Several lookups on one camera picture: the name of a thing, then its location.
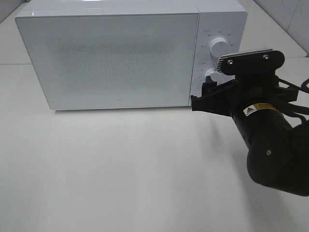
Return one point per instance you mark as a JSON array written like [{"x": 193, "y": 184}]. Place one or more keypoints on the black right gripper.
[{"x": 243, "y": 95}]

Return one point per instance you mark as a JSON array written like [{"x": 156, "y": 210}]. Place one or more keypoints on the white timer knob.
[{"x": 215, "y": 76}]

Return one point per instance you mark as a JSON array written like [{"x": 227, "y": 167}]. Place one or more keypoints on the white microwave door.
[{"x": 123, "y": 61}]

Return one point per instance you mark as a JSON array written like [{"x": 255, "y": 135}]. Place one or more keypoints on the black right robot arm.
[{"x": 274, "y": 129}]

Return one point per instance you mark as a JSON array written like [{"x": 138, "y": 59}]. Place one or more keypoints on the upper white power knob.
[{"x": 219, "y": 46}]

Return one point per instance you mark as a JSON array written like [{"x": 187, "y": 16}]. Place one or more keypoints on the white microwave oven body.
[{"x": 215, "y": 17}]

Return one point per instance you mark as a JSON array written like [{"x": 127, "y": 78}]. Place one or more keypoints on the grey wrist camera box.
[{"x": 250, "y": 62}]

